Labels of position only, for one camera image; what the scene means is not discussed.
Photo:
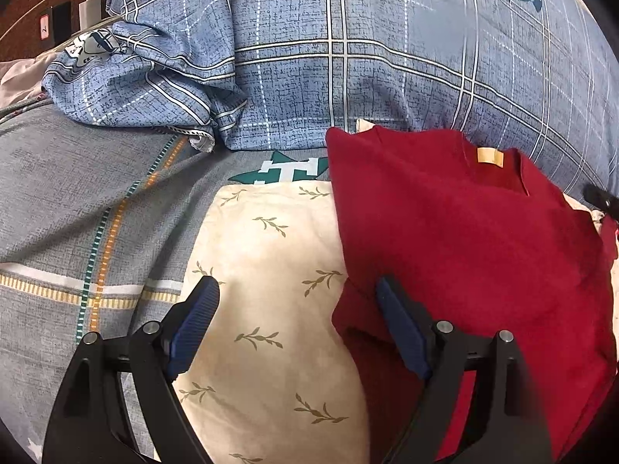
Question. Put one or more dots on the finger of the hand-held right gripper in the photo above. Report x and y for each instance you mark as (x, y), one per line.
(598, 197)

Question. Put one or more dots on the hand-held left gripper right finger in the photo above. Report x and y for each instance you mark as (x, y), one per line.
(404, 328)

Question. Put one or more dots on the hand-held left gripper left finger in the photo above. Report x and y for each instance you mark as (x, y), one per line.
(193, 328)

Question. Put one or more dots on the red knit sweater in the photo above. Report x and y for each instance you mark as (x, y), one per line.
(464, 246)

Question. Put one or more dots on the cream leaf-print pillow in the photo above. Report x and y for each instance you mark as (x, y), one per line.
(271, 338)

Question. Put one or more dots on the grey striped bed sheet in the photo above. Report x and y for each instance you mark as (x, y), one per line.
(67, 222)

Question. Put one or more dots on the crumpled blue plaid pillowcase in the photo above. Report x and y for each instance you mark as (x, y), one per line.
(140, 87)

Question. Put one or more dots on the blue plaid quilt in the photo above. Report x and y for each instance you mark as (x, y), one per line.
(396, 48)

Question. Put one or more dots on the pinkish grey cloth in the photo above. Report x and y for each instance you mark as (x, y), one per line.
(19, 80)

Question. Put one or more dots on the white power strip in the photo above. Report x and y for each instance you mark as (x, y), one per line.
(94, 26)

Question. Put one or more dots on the white charger plug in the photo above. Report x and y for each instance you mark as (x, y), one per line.
(91, 9)

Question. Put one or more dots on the black device with red label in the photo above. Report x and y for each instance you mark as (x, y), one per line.
(58, 22)

